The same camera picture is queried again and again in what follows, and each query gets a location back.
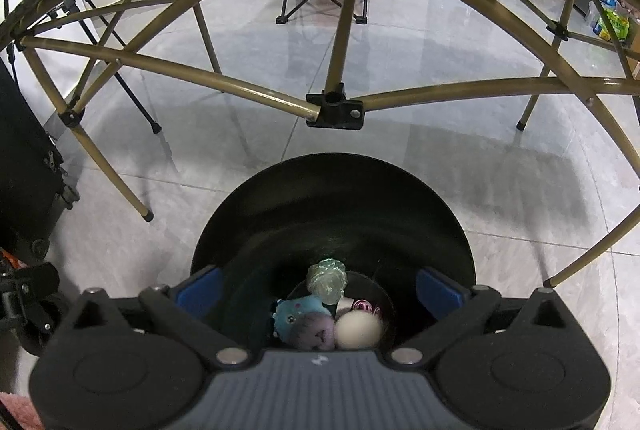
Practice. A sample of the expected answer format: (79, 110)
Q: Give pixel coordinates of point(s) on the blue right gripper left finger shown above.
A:
(200, 293)

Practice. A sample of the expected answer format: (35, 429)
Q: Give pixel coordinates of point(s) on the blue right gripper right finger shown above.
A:
(439, 294)

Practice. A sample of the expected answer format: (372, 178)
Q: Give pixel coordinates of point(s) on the pink satin cloth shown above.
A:
(366, 306)

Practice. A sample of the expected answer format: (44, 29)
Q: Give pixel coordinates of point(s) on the light blue plush toy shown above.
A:
(287, 312)

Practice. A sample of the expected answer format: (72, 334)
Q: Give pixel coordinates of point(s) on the white round sponge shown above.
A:
(357, 330)

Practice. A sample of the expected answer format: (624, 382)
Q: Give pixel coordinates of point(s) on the white wedge sponge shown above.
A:
(343, 306)

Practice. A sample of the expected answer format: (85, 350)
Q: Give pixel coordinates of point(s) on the iridescent plastic bag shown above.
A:
(327, 280)

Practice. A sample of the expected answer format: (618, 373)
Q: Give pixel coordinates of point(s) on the lilac fluffy towel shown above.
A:
(313, 332)

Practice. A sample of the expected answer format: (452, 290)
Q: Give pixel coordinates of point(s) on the black round trash bin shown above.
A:
(382, 222)

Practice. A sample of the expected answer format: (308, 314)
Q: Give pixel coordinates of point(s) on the black suitcase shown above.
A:
(33, 192)

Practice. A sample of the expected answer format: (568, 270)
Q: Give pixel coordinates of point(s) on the pink fuzzy sleeve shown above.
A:
(22, 410)

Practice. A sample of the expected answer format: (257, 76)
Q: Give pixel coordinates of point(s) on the tan folding slat table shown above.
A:
(550, 190)

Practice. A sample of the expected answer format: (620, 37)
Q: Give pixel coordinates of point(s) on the green snack bag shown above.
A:
(619, 22)

